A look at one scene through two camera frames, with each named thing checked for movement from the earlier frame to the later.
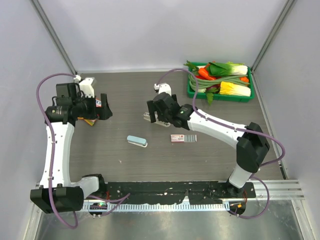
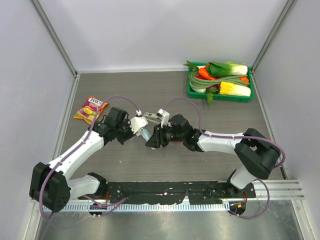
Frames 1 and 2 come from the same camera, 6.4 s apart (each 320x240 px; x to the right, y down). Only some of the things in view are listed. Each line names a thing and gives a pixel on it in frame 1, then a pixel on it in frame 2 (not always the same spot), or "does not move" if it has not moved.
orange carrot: x=203 y=72 does not move
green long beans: x=204 y=83 does not move
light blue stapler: x=137 y=141 → x=145 y=134
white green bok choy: x=227 y=68 does not move
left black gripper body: x=86 y=106 → x=124 y=131
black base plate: x=171 y=191 does not move
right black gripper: x=151 y=107 → x=155 y=141
